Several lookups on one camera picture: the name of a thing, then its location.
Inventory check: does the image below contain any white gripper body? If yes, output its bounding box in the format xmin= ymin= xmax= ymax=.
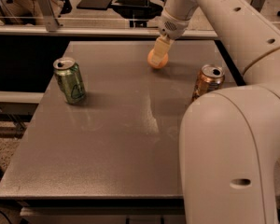
xmin=158 ymin=9 xmax=189 ymax=40

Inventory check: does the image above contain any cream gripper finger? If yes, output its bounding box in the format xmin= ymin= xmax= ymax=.
xmin=153 ymin=35 xmax=173 ymax=53

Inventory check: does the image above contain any orange fruit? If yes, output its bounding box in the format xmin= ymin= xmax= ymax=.
xmin=147 ymin=49 xmax=169 ymax=69

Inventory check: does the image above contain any right metal bracket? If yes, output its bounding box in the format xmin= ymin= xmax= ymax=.
xmin=250 ymin=0 xmax=266 ymax=12

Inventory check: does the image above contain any metal bracket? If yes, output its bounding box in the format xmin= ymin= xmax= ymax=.
xmin=250 ymin=0 xmax=266 ymax=12
xmin=37 ymin=0 xmax=60 ymax=32

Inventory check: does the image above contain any left metal bracket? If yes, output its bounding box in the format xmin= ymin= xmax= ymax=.
xmin=37 ymin=0 xmax=60 ymax=32

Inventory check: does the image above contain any green soda can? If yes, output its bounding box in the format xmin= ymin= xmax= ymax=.
xmin=53 ymin=57 xmax=86 ymax=105

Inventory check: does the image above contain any black office chair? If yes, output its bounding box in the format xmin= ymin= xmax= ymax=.
xmin=111 ymin=0 xmax=166 ymax=28

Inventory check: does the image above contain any metal rail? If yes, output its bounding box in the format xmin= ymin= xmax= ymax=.
xmin=0 ymin=25 xmax=218 ymax=39

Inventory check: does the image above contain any black flat panel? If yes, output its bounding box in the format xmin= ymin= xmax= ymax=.
xmin=77 ymin=0 xmax=113 ymax=10

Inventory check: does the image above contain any orange-brown soda can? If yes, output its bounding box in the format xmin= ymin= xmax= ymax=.
xmin=191 ymin=64 xmax=225 ymax=102

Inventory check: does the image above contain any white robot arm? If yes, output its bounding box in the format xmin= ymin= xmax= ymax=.
xmin=152 ymin=0 xmax=280 ymax=224

